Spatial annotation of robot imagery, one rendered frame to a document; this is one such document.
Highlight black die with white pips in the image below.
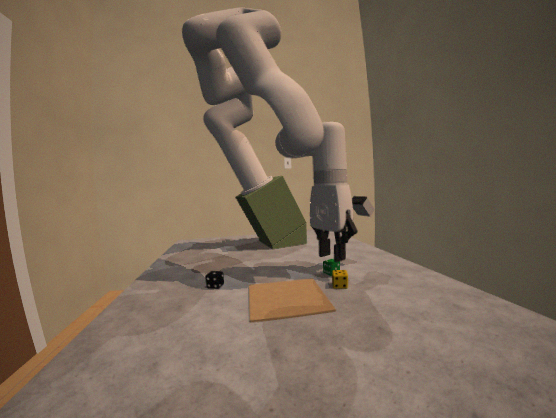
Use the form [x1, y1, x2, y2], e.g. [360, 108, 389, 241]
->
[205, 271, 224, 289]

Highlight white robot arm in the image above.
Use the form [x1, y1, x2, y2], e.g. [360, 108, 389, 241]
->
[182, 8, 347, 195]

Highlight orange flat mat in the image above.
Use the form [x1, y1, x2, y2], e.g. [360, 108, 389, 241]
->
[249, 278, 336, 322]

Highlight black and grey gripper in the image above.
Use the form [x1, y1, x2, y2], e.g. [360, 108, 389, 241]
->
[310, 182, 358, 262]

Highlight yellow die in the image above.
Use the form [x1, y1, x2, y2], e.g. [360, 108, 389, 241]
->
[332, 270, 348, 289]

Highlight green die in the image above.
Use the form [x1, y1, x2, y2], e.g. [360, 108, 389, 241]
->
[323, 259, 340, 276]

